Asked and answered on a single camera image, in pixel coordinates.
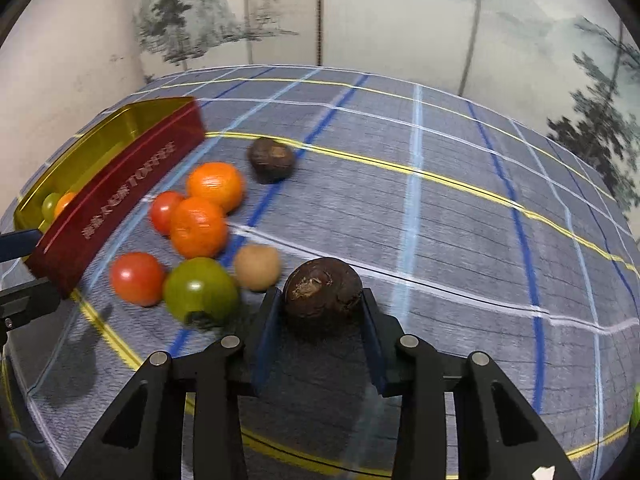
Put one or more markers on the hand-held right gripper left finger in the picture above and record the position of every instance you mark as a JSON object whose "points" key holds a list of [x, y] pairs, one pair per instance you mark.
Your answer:
{"points": [[264, 340]]}

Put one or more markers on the red and gold tin box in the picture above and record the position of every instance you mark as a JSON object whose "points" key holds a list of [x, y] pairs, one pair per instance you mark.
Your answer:
{"points": [[125, 185]]}

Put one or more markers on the small green fruit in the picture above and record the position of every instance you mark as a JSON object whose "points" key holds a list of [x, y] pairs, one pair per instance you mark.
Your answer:
{"points": [[49, 206]]}

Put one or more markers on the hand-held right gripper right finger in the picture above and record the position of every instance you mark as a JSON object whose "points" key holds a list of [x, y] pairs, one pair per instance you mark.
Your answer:
{"points": [[374, 345]]}

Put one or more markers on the orange mandarin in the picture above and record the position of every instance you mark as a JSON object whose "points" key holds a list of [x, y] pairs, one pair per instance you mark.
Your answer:
{"points": [[216, 186], [198, 228]]}

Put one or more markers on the grey plaid tablecloth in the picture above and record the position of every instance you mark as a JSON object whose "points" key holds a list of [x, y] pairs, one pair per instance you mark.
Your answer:
{"points": [[400, 235]]}

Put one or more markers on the brown kiwi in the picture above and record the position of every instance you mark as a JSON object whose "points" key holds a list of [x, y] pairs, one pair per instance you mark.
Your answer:
{"points": [[257, 267]]}

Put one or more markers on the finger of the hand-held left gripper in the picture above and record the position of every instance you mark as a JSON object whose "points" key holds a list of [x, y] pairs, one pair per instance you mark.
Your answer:
{"points": [[17, 245], [25, 302]]}

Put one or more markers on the green plastic bag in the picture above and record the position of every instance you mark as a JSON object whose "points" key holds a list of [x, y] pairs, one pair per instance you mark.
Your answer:
{"points": [[636, 407]]}

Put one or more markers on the red tomato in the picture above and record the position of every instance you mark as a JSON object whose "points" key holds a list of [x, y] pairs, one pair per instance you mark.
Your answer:
{"points": [[136, 279], [162, 212]]}

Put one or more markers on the dark brown round fruit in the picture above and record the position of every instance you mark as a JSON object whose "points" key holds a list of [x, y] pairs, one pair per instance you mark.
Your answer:
{"points": [[271, 159], [320, 290]]}

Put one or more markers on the green tomato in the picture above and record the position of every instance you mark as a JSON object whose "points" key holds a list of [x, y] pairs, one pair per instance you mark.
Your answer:
{"points": [[200, 290]]}

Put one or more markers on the small orange fruit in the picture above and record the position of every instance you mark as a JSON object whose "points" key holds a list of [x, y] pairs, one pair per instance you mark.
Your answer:
{"points": [[65, 202]]}

